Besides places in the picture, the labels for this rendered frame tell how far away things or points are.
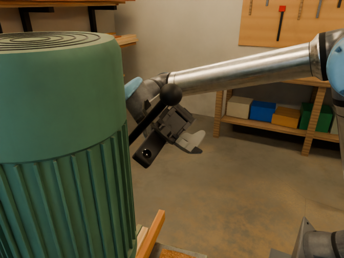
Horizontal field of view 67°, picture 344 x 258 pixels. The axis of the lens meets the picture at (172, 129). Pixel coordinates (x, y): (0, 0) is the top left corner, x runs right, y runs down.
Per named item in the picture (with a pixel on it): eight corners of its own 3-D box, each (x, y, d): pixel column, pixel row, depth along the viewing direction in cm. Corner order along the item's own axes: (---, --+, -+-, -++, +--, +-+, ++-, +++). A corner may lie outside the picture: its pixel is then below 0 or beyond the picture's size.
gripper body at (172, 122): (174, 97, 59) (166, 105, 71) (149, 124, 58) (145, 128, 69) (198, 119, 60) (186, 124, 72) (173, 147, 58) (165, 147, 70)
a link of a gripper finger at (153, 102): (152, 77, 52) (166, 101, 60) (132, 98, 51) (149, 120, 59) (163, 83, 51) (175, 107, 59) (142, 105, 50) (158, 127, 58)
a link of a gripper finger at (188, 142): (216, 133, 52) (188, 119, 59) (197, 155, 51) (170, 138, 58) (221, 142, 54) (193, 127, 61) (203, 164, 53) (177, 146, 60)
